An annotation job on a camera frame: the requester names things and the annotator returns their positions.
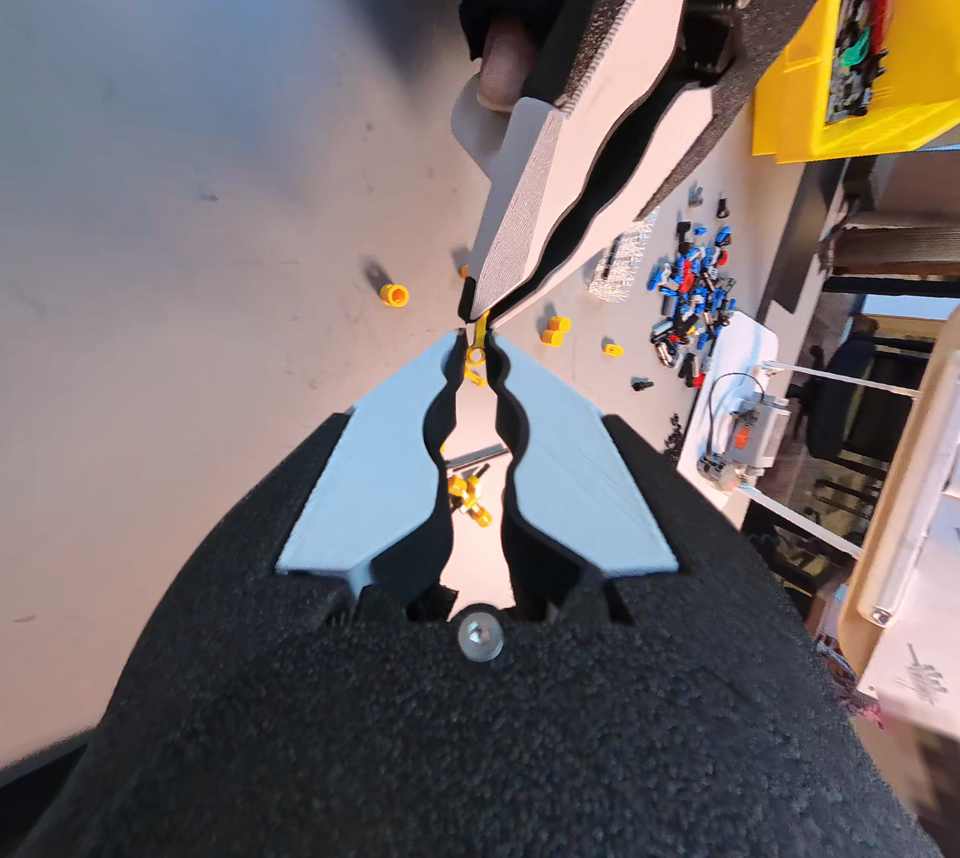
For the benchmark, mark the grey battery box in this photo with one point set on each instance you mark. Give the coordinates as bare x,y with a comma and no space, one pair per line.
750,434

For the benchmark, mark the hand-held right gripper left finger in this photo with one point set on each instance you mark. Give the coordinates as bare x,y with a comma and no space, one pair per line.
360,498

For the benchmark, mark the black desk mat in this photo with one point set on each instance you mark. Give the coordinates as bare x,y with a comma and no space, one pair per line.
806,236

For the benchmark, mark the yellow connecting rod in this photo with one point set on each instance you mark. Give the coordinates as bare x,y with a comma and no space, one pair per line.
474,378
480,333

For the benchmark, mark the person's left hand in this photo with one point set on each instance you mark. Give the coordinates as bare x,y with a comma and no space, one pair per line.
506,71

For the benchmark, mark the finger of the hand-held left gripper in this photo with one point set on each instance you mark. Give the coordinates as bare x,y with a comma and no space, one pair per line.
622,63
660,161

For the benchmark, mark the heap of red black parts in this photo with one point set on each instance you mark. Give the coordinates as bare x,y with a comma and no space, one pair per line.
855,63

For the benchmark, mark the yellow piston crank assembly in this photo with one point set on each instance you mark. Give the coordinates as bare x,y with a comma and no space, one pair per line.
457,485
480,515

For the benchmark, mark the yellow storage bin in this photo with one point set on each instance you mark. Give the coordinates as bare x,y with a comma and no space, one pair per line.
915,11

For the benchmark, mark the white board with motor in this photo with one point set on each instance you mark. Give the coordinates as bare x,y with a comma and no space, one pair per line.
739,341

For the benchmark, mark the pile of small building parts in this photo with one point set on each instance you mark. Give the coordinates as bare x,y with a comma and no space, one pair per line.
690,288

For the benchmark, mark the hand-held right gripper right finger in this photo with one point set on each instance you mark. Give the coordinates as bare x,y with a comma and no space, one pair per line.
585,498

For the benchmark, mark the heap of black tiny parts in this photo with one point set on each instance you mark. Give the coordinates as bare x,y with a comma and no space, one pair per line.
673,438

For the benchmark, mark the clear plastic building piece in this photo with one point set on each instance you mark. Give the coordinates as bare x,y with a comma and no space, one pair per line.
622,266

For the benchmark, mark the grey desk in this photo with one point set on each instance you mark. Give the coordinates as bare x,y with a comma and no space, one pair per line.
187,348

